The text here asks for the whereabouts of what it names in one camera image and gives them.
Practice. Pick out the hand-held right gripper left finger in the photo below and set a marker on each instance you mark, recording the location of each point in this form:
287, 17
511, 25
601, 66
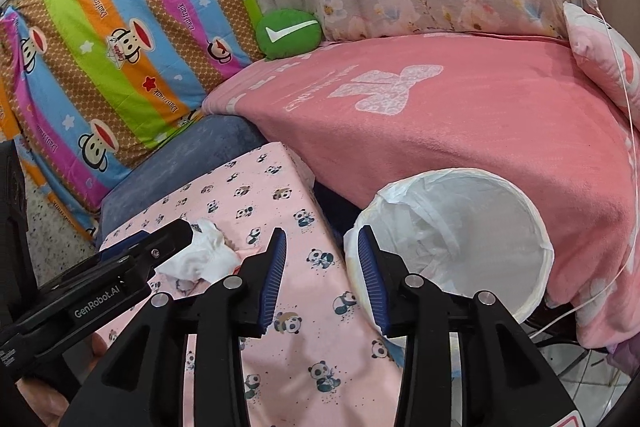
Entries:
272, 277

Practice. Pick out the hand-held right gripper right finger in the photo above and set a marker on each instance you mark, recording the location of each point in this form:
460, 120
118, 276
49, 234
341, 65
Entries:
372, 282

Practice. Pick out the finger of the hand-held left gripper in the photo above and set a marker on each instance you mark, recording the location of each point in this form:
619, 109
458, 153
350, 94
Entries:
165, 247
125, 241

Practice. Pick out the plain white sock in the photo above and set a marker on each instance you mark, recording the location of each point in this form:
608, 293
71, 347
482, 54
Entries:
200, 257

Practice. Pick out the white lined waste bin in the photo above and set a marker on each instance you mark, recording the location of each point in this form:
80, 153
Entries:
475, 232

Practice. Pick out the person's left hand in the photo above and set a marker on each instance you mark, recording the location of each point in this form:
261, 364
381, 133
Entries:
45, 392

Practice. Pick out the pink panda print cloth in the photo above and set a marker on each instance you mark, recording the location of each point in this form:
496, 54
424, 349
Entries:
310, 357

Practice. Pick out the blue grey cushion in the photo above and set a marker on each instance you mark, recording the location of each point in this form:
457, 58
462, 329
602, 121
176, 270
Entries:
200, 157

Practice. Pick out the black object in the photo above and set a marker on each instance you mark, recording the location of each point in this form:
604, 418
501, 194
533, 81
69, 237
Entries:
12, 217

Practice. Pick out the pink blanket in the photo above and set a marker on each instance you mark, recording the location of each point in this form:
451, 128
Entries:
450, 132

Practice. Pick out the colourful striped monkey pillow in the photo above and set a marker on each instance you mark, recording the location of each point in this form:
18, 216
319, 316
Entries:
125, 72

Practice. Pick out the green round pillow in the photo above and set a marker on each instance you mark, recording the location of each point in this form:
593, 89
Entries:
287, 34

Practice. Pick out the pink white pillow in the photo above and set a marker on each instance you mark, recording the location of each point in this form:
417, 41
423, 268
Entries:
605, 47

